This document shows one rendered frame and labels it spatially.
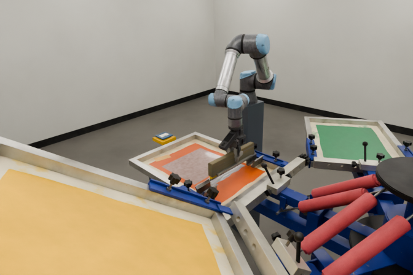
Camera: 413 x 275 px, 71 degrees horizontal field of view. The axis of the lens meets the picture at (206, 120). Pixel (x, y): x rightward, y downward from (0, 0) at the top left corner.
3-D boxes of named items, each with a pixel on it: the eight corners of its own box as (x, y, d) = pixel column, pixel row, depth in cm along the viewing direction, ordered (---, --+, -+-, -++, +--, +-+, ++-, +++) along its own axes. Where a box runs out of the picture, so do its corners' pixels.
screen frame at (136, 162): (129, 164, 184) (128, 159, 183) (195, 135, 222) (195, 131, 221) (221, 221, 132) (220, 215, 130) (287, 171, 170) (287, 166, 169)
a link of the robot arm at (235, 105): (244, 95, 149) (239, 100, 142) (244, 115, 153) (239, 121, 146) (230, 94, 152) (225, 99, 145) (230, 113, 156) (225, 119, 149)
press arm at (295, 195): (268, 196, 142) (269, 187, 140) (275, 190, 146) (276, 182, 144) (302, 211, 131) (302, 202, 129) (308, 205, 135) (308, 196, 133)
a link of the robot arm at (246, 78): (241, 86, 222) (242, 68, 217) (259, 87, 217) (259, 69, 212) (236, 90, 212) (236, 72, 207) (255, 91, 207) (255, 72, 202)
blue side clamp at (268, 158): (242, 159, 188) (242, 149, 186) (246, 156, 191) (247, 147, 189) (283, 175, 168) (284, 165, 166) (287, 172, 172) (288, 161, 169)
